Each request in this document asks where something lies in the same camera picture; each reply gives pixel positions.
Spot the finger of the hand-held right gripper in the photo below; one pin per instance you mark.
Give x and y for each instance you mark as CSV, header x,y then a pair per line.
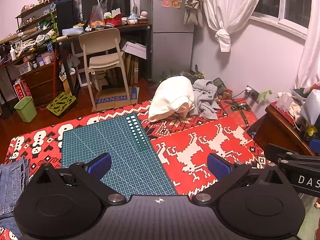
x,y
315,146
300,161

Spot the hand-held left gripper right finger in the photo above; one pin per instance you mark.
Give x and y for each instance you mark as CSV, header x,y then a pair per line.
x,y
218,166

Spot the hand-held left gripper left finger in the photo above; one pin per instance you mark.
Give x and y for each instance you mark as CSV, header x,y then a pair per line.
x,y
101,165

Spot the cream knit vest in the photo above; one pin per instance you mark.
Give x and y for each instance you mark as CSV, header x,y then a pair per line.
x,y
172,95

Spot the green cutting mat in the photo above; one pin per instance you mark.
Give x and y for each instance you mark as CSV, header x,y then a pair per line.
x,y
120,140

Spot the wooden nightstand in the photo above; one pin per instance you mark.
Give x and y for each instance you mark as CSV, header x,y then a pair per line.
x,y
280,122

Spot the red patterned blanket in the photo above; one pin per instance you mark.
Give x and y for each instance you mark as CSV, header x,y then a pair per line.
x,y
232,122

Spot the red gift box green ribbon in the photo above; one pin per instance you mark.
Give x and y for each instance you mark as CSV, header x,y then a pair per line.
x,y
237,116

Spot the flat cardboard box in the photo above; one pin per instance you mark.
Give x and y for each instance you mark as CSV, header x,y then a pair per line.
x,y
112,100

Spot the grey crumpled garment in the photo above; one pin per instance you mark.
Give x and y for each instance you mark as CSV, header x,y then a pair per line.
x,y
205,97

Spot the small green plant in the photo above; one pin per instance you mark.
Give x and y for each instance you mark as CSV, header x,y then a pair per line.
x,y
265,95

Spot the lime green perforated crate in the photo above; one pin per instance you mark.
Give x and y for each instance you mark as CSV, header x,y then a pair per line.
x,y
61,103

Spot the blue denim jeans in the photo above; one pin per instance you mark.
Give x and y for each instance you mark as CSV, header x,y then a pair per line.
x,y
12,187

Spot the green waste bin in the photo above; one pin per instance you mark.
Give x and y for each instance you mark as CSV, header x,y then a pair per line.
x,y
25,110

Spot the wooden drawer cabinet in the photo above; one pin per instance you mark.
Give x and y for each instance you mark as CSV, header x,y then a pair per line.
x,y
42,85

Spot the stacked cardboard sheets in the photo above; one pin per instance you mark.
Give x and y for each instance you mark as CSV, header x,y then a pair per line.
x,y
131,67

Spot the green tinsel garland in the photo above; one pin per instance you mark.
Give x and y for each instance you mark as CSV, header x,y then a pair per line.
x,y
175,73

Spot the red printed box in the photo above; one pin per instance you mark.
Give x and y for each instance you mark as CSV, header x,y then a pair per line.
x,y
21,90

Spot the grey refrigerator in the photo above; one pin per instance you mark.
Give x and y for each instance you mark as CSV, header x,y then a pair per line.
x,y
172,55

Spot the white flat box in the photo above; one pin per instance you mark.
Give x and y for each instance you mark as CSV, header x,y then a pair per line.
x,y
135,48

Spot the beige plastic chair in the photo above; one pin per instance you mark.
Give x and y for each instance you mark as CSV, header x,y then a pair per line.
x,y
100,40

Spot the blue pencil case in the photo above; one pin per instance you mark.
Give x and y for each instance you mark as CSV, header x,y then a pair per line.
x,y
72,31

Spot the white pump bottle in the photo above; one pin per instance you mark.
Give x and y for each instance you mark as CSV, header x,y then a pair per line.
x,y
12,53

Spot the translucent plastic bag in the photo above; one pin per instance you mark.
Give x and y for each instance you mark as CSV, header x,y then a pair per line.
x,y
97,15

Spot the window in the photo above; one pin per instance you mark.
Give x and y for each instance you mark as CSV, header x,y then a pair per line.
x,y
270,2

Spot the black computer case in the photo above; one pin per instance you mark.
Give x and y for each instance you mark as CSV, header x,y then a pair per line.
x,y
66,15

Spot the white knotted curtain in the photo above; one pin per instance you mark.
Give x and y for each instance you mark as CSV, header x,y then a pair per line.
x,y
225,5

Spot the cluttered wooden shelf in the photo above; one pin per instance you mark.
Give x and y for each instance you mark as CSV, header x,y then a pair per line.
x,y
32,17

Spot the black monitor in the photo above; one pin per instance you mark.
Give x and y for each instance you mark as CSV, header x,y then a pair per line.
x,y
115,2

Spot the beige hanging garment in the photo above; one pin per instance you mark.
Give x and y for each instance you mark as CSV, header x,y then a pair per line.
x,y
193,5

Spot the wall socket with charger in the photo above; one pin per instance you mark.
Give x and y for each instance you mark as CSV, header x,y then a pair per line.
x,y
250,90

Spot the black frame desk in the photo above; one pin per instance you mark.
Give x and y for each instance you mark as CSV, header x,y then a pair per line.
x,y
148,55

